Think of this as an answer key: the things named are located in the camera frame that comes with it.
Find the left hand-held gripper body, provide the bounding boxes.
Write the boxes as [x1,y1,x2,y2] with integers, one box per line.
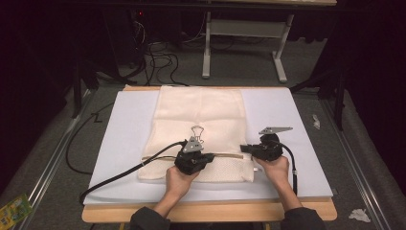
[173,135,212,176]

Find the person's left hand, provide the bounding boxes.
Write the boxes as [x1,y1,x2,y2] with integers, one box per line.
[165,166,201,196]

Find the black metal stand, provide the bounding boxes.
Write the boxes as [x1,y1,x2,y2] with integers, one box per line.
[70,58,101,120]
[288,61,349,132]

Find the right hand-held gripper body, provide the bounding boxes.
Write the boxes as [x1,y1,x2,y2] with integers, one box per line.
[248,126,294,162]

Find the green yellow packet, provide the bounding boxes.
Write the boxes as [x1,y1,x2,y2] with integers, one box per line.
[0,193,34,230]

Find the thin black floor cable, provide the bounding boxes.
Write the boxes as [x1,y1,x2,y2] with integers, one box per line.
[65,101,115,175]

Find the small white paper scrap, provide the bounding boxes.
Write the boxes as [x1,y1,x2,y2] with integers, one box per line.
[311,113,322,130]

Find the cream cloth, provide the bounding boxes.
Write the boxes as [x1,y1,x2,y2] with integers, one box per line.
[137,85,257,184]

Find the white metal desk frame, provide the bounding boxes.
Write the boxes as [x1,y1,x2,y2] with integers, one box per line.
[201,11,295,84]

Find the bundle of black cables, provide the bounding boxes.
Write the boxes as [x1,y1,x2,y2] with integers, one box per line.
[125,12,190,88]

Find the left hand-held gripper black cable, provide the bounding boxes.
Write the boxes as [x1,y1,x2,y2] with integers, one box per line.
[79,139,188,204]

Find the person's right hand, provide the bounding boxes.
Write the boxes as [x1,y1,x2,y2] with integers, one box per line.
[254,155,291,187]

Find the wooden table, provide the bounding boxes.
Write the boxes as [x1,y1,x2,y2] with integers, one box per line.
[81,84,338,224]

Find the hand-held gripper black cable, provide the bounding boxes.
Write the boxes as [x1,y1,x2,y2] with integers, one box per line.
[277,141,299,196]
[79,139,188,204]

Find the metal wire clip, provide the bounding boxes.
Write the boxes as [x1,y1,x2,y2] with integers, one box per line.
[191,126,206,144]

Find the crumpled white paper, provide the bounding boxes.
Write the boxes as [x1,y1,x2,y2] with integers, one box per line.
[348,208,372,224]

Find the right hand-held gripper black cable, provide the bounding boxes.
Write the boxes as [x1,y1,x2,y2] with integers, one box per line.
[277,141,299,196]

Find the white foam board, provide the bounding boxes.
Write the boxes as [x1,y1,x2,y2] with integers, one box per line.
[83,87,334,205]

